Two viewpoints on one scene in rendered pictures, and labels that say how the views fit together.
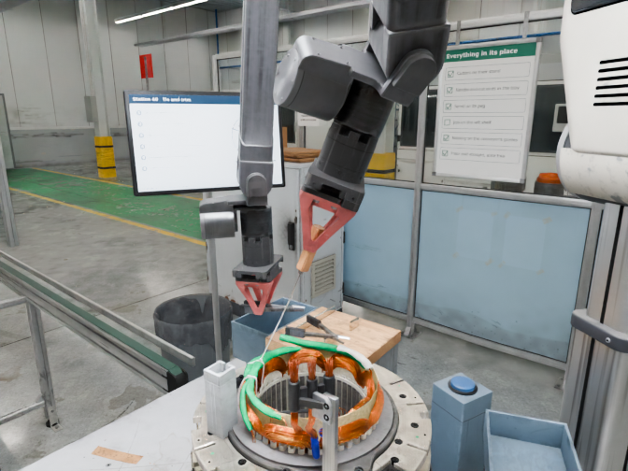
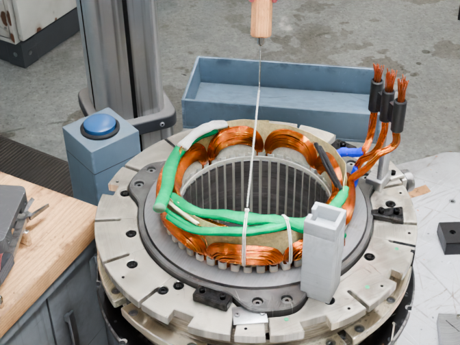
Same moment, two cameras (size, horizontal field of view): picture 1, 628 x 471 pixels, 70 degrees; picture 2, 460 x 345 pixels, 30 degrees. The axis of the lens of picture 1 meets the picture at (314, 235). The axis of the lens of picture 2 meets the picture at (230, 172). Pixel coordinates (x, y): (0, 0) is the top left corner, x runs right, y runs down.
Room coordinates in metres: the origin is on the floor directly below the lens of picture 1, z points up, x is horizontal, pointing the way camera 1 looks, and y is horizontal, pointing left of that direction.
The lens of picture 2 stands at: (0.66, 0.64, 1.66)
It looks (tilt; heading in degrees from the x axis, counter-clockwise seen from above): 39 degrees down; 261
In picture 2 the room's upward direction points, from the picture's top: 1 degrees counter-clockwise
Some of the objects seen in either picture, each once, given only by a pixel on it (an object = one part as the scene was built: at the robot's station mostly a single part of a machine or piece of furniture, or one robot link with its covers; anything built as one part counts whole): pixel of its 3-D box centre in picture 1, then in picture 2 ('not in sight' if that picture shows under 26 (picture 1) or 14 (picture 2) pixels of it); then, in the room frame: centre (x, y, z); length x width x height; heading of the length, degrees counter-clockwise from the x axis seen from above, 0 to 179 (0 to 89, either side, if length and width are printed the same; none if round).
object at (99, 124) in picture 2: (463, 383); (99, 124); (0.69, -0.26, 1.04); 0.04 x 0.04 x 0.01
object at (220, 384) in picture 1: (221, 400); (324, 252); (0.50, 0.12, 1.14); 0.03 x 0.03 x 0.09; 56
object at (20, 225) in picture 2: (320, 335); (17, 235); (0.77, -0.01, 1.09); 0.06 x 0.01 x 0.01; 78
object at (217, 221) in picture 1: (233, 205); not in sight; (0.78, 0.14, 1.34); 0.11 x 0.09 x 0.12; 103
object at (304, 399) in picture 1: (312, 392); (387, 105); (0.41, 0.00, 1.21); 0.04 x 0.04 x 0.03; 56
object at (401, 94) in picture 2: (293, 370); (402, 89); (0.41, 0.02, 1.24); 0.01 x 0.01 x 0.03
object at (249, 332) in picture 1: (278, 372); not in sight; (0.92, 0.08, 0.92); 0.17 x 0.11 x 0.28; 143
